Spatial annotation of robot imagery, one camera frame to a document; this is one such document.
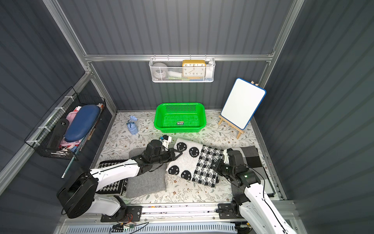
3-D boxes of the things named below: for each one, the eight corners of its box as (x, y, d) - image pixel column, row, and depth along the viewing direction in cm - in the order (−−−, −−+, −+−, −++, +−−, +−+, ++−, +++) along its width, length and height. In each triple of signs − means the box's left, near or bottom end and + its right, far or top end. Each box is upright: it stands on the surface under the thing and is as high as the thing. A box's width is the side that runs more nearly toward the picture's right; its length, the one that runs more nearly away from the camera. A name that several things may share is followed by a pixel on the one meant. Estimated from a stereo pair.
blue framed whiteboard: (217, 122, 115) (225, 85, 88) (227, 113, 121) (237, 77, 94) (240, 137, 106) (256, 101, 79) (249, 127, 112) (268, 91, 85)
